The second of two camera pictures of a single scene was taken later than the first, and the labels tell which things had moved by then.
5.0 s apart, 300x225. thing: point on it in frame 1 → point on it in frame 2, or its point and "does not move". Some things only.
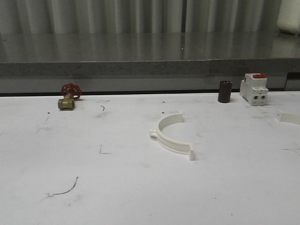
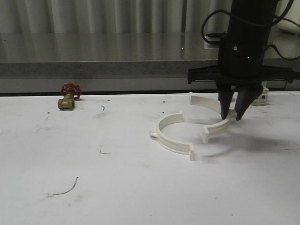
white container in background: (288, 16) does not move
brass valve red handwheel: (71, 92) does not move
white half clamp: (287, 117) → (208, 131)
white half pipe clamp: (168, 144) does not move
